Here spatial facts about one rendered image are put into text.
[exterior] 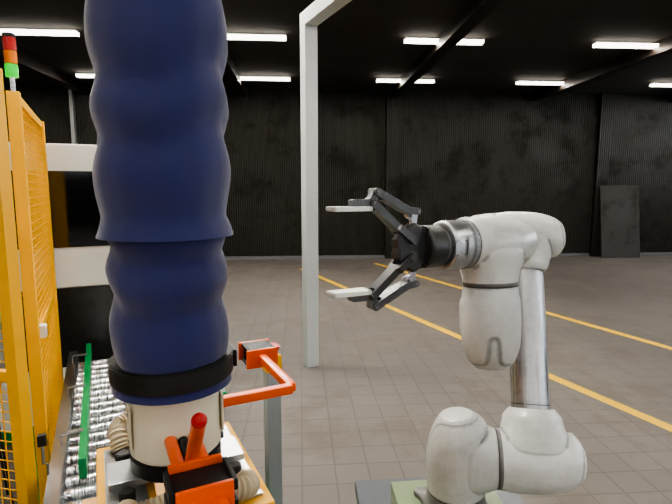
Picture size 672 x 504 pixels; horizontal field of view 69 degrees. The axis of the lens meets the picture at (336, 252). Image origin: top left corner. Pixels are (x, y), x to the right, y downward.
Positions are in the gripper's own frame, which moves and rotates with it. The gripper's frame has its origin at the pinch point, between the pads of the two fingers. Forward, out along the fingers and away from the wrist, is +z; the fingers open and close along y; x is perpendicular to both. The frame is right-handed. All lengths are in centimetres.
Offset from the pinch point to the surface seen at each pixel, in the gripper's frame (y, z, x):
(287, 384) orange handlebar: 33.6, -2.9, 30.2
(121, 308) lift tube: 10.6, 30.7, 21.8
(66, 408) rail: 98, 51, 199
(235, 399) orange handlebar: 34.4, 9.2, 29.3
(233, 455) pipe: 42.8, 11.7, 22.4
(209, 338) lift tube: 16.5, 16.8, 16.7
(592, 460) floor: 158, -237, 116
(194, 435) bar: 26.0, 22.7, 1.0
